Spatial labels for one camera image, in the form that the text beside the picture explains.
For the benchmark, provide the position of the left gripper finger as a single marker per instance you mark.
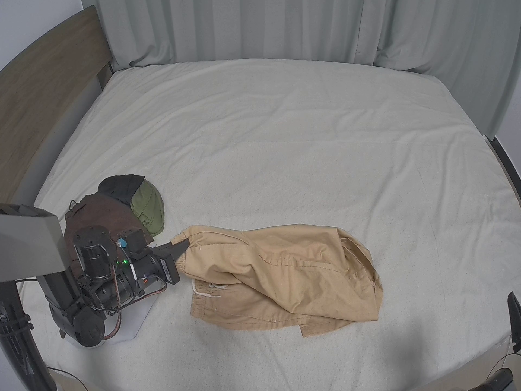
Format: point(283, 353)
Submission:
point(173, 251)

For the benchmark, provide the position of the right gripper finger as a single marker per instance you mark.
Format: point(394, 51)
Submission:
point(516, 324)

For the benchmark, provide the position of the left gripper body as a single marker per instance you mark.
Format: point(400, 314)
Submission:
point(146, 275)

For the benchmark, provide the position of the tan shorts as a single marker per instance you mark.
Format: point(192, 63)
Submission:
point(285, 267)

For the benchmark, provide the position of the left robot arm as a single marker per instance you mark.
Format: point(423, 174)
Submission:
point(32, 242)

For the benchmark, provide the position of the bed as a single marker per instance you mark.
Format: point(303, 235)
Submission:
point(285, 137)

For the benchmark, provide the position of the white garment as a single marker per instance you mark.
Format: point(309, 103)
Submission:
point(134, 320)

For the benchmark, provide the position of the green garment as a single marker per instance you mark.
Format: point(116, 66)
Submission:
point(148, 210)

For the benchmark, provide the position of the brown garment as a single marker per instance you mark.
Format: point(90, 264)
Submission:
point(101, 214)

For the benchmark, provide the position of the black garment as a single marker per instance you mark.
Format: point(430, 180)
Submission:
point(118, 187)

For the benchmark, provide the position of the pale green curtain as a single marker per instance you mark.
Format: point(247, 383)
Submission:
point(244, 14)

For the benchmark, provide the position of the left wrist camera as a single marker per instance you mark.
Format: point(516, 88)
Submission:
point(132, 240)

